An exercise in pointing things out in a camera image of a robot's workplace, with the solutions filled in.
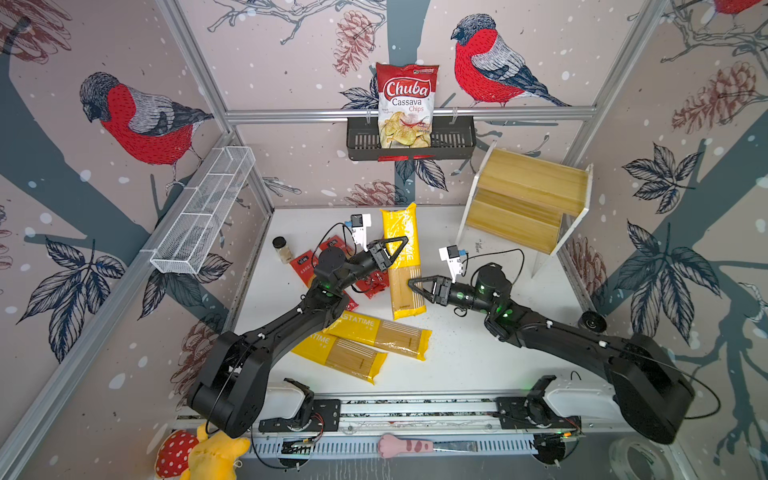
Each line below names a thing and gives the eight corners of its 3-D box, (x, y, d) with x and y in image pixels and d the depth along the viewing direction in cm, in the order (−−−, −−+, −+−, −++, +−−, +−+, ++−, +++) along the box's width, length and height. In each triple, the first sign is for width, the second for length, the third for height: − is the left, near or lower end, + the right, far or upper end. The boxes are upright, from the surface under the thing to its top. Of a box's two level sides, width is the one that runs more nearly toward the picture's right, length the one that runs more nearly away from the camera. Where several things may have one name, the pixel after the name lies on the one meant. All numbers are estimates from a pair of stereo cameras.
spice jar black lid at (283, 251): (278, 263, 106) (270, 247, 99) (282, 252, 109) (273, 236, 102) (292, 263, 106) (285, 246, 99) (295, 252, 109) (288, 236, 102)
